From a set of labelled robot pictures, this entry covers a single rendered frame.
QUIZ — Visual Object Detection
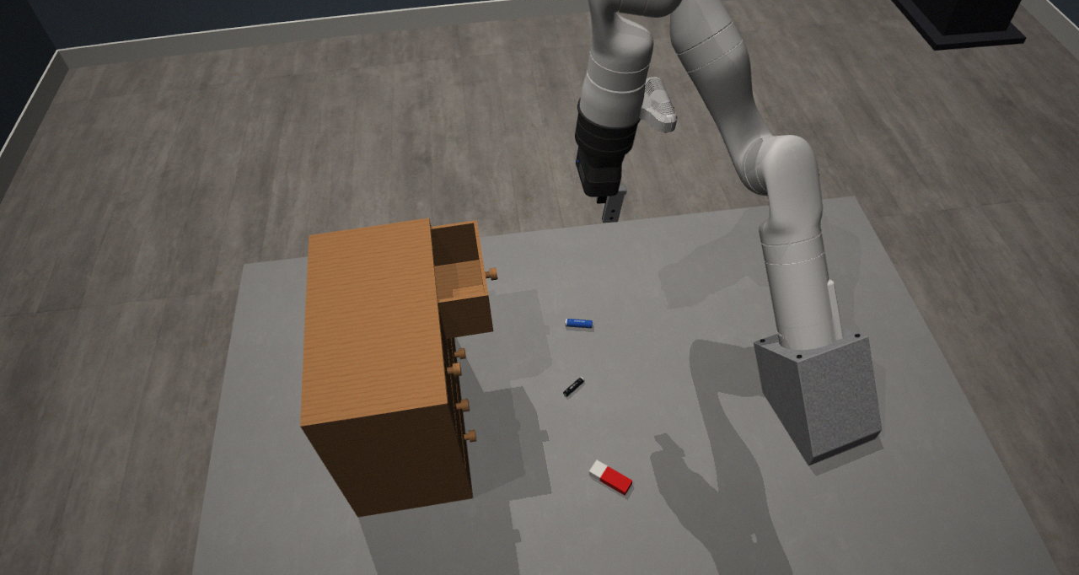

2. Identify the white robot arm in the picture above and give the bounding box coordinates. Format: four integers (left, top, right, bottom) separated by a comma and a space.
588, 0, 843, 350

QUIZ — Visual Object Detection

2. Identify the small brown wooden chest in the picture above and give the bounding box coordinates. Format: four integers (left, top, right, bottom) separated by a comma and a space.
300, 218, 473, 517

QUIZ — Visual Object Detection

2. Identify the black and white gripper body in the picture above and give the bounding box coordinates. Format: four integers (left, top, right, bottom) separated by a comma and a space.
575, 70, 677, 197

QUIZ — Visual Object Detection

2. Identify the red and white eraser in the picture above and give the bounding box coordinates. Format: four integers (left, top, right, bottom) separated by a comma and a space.
589, 460, 632, 495

